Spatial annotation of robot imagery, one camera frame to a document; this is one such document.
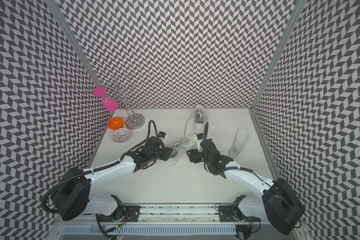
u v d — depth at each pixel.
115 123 1.05
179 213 0.75
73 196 0.42
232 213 0.65
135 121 1.02
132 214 0.73
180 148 0.86
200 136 0.74
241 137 0.99
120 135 1.02
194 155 0.72
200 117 1.02
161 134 0.77
